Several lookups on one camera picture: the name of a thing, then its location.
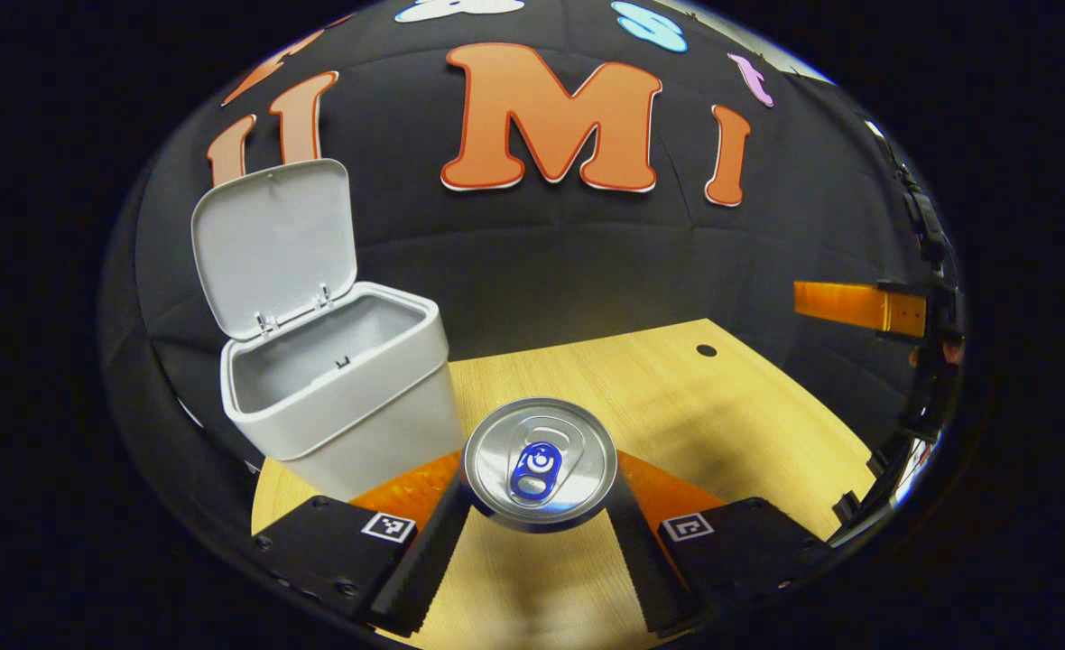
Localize blue pop can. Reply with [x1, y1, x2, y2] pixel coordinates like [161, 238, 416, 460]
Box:
[462, 397, 619, 534]

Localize white desktop garbage bin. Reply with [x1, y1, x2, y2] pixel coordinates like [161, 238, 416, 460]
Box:
[191, 159, 466, 502]

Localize black backdrop cloth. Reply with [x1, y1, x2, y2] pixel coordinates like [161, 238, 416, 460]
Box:
[97, 0, 958, 534]

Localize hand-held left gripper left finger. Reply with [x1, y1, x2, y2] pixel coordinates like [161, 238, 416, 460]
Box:
[253, 449, 475, 637]

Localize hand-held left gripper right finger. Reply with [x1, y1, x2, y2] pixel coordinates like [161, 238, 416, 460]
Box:
[607, 450, 831, 637]

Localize wooden desktop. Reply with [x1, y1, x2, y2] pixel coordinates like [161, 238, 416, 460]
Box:
[251, 318, 876, 650]

